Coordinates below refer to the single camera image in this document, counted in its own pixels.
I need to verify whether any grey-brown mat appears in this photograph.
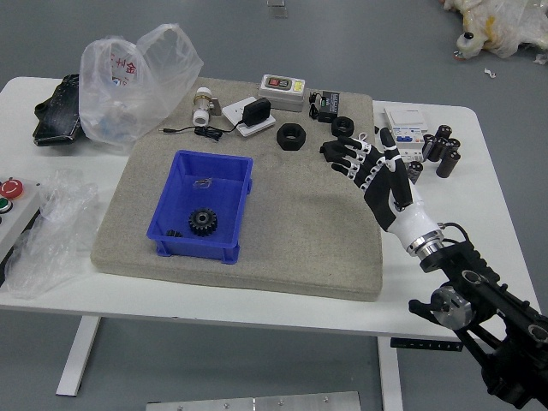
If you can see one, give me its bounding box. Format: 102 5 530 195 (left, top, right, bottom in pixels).
89 76 383 303

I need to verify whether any blue plastic box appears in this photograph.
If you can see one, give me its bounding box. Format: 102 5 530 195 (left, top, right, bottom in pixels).
143 149 253 265

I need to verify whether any black case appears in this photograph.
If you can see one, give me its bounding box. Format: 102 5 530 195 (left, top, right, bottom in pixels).
33 73 85 149

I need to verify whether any black bevel gear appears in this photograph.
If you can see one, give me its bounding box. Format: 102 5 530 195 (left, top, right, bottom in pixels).
188 207 219 237

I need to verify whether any grey button control box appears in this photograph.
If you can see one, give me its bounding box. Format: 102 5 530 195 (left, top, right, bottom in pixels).
0 176 44 266

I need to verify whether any red emergency stop button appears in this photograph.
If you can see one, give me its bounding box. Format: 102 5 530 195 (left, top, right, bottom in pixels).
0 178 25 201

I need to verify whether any black power adapter with cord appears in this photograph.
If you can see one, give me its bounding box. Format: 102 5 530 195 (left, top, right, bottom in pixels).
157 97 273 140

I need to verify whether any grey push-button switch box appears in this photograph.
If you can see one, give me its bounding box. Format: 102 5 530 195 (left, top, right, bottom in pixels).
257 73 307 113

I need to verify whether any small black box with wires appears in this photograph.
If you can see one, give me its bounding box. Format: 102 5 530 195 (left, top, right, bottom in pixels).
318 133 368 163

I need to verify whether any black table control panel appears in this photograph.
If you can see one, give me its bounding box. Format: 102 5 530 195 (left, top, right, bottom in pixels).
389 337 465 353

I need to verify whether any crumpled clear plastic bag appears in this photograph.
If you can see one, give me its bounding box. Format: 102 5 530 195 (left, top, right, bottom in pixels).
3 168 104 300

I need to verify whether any clear bag with red print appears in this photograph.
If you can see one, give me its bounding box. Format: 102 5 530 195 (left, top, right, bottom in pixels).
78 23 205 155

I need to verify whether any small black nut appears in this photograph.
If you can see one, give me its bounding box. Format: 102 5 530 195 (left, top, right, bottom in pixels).
331 116 355 138

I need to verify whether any big black nut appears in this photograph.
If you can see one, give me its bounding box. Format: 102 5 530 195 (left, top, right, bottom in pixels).
276 122 307 152

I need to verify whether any white circuit breaker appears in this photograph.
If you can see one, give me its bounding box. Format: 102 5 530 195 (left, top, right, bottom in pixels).
382 106 429 164

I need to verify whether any white wall socket plate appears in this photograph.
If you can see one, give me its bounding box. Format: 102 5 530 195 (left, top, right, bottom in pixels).
221 97 277 138

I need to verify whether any black module with green terminals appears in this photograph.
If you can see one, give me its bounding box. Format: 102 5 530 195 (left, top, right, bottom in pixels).
307 89 343 123

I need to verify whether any brass valve with white ends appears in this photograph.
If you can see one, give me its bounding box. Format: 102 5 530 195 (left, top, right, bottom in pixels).
191 86 223 128

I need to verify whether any plush toy in plastic wrap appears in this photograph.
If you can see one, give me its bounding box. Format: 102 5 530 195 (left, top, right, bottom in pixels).
440 0 548 61

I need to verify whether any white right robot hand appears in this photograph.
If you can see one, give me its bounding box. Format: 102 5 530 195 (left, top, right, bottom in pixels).
319 127 442 250

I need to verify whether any white table leg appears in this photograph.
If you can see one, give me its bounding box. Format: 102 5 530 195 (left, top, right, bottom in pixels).
376 336 406 411
55 317 102 397

